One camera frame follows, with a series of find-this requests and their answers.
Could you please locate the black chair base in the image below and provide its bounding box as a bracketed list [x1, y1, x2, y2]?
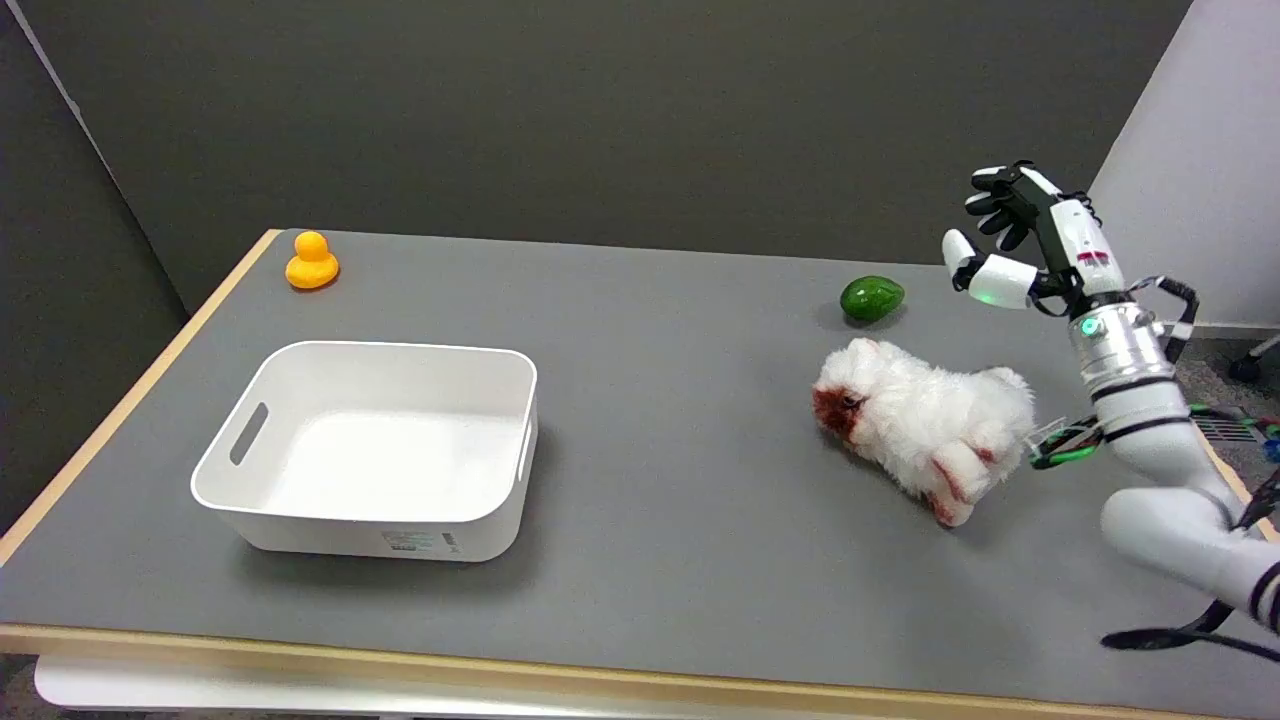
[1228, 335, 1280, 383]

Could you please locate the white brown plush toy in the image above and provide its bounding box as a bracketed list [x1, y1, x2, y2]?
[811, 338, 1037, 528]

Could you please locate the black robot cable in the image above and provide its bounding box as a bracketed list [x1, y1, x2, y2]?
[1100, 598, 1280, 663]

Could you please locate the white plastic bin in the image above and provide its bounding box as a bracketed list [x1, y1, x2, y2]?
[190, 340, 540, 563]

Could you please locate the green avocado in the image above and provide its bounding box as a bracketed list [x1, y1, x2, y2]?
[839, 275, 906, 324]

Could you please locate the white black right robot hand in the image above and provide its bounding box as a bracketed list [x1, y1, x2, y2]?
[941, 160, 1127, 312]

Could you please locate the orange rubber duck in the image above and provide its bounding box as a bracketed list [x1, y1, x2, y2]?
[285, 231, 340, 291]

